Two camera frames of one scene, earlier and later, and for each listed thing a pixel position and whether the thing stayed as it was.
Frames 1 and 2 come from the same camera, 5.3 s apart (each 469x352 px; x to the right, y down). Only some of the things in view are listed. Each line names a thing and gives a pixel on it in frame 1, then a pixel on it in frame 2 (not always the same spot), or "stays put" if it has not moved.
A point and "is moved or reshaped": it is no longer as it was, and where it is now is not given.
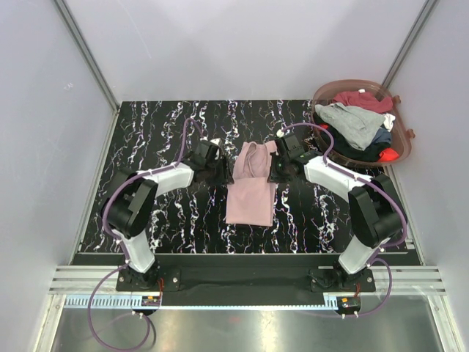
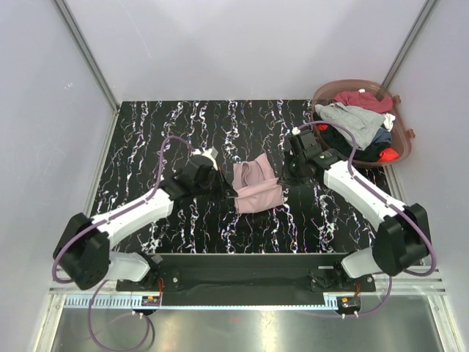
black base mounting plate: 323,273 stays put
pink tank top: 250,195 is moved or reshaped
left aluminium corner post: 91,56 stays put
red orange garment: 388,155 stays put
